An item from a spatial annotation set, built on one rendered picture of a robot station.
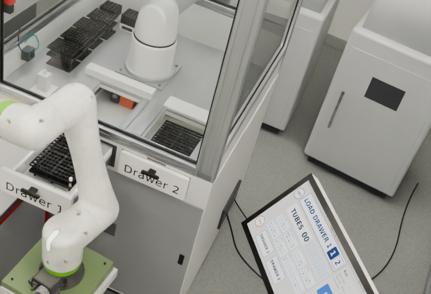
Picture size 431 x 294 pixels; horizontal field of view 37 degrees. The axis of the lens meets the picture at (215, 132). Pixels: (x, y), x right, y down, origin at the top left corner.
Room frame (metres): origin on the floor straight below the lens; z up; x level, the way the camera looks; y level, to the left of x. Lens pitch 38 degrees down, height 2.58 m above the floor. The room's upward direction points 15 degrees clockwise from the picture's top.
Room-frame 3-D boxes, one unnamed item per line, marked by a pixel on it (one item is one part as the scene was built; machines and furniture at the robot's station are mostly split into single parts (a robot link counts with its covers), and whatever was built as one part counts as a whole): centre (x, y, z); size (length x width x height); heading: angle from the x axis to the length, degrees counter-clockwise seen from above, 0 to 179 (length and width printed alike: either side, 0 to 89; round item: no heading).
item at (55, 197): (1.55, 0.56, 0.87); 0.29 x 0.02 x 0.11; 79
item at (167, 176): (1.81, 0.19, 0.87); 0.29 x 0.02 x 0.11; 79
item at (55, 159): (1.75, 0.52, 0.87); 0.22 x 0.18 x 0.06; 169
